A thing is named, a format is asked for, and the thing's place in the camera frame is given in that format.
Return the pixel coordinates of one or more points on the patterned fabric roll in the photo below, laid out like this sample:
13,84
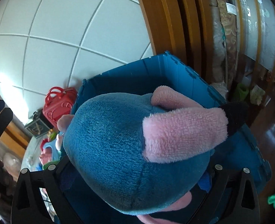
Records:
226,39

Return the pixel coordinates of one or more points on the red plastic carry case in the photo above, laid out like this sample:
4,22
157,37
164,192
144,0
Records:
60,107

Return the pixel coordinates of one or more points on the dark gift box gold print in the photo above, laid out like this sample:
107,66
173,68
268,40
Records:
38,128

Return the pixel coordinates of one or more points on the frosted glass door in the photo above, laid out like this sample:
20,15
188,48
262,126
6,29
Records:
256,23

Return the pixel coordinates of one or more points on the blue plastic storage crate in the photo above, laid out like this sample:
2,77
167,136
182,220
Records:
174,70

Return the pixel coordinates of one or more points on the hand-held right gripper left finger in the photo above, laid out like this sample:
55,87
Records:
66,179

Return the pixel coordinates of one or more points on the blue plush toy pink ears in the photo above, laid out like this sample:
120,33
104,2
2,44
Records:
109,144

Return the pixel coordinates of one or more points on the wooden frame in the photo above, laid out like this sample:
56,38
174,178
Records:
14,130
174,28

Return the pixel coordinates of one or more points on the white plastic bag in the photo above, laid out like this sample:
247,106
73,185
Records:
10,162

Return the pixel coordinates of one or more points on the pale cloth bundle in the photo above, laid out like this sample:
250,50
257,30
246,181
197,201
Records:
257,95

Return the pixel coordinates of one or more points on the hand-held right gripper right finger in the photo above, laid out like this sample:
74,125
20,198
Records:
205,182

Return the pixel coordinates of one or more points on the green soft object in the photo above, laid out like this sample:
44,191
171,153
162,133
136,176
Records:
242,91

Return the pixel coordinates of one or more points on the pink pig plush red hat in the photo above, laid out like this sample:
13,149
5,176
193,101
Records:
44,156

